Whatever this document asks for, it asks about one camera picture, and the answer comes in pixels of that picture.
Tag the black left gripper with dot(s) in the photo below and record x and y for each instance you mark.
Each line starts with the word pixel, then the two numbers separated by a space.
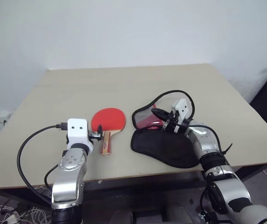
pixel 94 136

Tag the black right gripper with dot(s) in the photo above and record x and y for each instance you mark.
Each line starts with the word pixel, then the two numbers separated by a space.
pixel 170 122

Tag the red table tennis paddle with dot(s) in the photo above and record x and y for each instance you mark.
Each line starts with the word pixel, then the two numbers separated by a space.
pixel 108 119

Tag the black clear-window paddle case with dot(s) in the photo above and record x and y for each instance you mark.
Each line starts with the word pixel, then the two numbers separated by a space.
pixel 163 149

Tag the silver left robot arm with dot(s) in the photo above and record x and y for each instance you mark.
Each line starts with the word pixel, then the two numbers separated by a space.
pixel 68 172

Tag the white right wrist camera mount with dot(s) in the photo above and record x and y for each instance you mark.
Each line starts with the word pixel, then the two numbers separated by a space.
pixel 182 109

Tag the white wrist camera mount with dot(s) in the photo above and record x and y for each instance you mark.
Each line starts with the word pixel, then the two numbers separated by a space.
pixel 182 109
pixel 77 134

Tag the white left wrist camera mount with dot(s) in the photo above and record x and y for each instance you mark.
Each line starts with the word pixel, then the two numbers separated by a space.
pixel 77 134

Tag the black table frame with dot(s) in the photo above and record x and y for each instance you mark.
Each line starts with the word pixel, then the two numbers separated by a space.
pixel 128 183

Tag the white wall socket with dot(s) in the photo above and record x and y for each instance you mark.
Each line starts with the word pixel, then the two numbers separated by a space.
pixel 4 114

